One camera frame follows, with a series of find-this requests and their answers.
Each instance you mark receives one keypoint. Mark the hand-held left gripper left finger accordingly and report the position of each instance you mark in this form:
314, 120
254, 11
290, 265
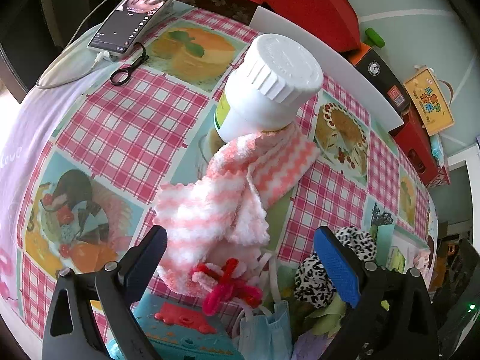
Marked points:
146, 266

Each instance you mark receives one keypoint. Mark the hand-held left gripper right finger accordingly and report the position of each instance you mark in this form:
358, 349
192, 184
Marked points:
337, 266

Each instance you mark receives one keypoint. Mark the leopard print scrunchie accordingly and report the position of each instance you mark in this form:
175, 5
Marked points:
315, 281

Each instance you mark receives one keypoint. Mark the green cloth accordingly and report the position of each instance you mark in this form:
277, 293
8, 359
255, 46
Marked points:
326, 318

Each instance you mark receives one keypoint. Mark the teal tray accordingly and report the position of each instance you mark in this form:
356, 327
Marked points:
384, 236

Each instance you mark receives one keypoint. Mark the green tissue pack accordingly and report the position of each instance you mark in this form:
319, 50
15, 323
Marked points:
397, 258

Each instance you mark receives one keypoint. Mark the pink white striped cloth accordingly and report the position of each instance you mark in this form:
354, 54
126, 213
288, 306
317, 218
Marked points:
195, 210

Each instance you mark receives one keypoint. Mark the red pink pipe cleaner flower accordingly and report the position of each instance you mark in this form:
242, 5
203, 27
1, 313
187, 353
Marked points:
225, 288

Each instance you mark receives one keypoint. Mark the blue face mask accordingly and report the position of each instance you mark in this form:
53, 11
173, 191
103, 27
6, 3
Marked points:
273, 322

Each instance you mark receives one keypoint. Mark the teal plastic toy case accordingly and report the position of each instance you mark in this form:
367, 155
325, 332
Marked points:
195, 345

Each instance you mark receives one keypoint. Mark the pink scrunchie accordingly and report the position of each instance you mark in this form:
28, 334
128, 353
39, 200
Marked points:
422, 260

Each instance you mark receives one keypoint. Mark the pink checkered tablecloth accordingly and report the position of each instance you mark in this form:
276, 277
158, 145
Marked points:
123, 127

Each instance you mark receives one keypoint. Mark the red gift box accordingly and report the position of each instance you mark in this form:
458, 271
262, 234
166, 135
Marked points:
416, 138

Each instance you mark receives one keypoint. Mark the light blue packet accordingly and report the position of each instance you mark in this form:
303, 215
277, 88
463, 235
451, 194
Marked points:
437, 150

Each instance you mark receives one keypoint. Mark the lilac floral cloth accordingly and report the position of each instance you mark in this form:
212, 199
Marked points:
22, 127

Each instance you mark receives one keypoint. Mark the white board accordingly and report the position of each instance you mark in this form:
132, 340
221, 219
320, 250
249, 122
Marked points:
356, 78

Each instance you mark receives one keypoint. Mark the white pill bottle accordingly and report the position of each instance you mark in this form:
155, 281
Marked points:
270, 82

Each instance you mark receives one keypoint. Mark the black box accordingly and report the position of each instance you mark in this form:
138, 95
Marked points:
378, 71

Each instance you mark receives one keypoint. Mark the green cap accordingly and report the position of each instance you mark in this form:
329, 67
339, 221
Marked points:
374, 38

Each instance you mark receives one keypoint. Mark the smartphone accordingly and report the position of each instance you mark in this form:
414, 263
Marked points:
138, 15

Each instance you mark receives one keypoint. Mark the dark floral box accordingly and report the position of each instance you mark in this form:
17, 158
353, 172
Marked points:
221, 5

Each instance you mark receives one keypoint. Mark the white furniture frame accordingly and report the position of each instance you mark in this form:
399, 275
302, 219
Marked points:
461, 165

